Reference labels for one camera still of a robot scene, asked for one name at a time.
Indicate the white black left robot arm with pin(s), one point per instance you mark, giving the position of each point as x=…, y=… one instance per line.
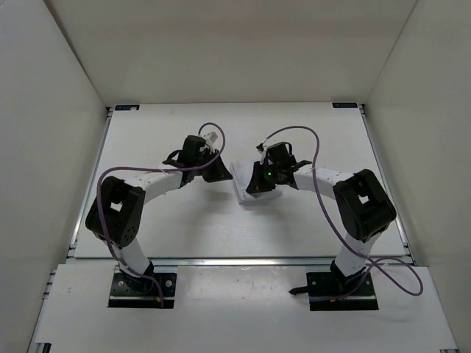
x=115, y=215

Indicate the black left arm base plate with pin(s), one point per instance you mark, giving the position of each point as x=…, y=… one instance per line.
x=133, y=292

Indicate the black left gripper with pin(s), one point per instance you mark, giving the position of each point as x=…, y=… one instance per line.
x=220, y=172

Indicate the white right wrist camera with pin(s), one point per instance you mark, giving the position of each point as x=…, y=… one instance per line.
x=262, y=148

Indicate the dark right corner label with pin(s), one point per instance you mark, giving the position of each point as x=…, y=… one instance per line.
x=344, y=105

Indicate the dark corner label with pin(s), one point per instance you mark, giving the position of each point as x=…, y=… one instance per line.
x=344, y=105
x=127, y=107

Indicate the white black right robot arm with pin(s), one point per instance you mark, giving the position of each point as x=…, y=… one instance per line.
x=364, y=207

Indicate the white skirt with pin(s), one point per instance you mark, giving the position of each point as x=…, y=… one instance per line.
x=243, y=172

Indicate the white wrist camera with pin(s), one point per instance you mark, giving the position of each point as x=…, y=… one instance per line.
x=262, y=148
x=210, y=139

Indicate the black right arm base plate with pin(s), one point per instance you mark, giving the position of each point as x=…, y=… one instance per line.
x=326, y=293

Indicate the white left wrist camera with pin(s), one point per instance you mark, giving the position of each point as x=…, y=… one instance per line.
x=210, y=139

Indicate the dark left corner label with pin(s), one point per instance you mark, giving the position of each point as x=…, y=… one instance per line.
x=127, y=107

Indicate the aluminium table edge rail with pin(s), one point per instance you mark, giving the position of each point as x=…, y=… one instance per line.
x=244, y=262

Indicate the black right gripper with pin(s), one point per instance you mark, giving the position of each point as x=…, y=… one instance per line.
x=257, y=184

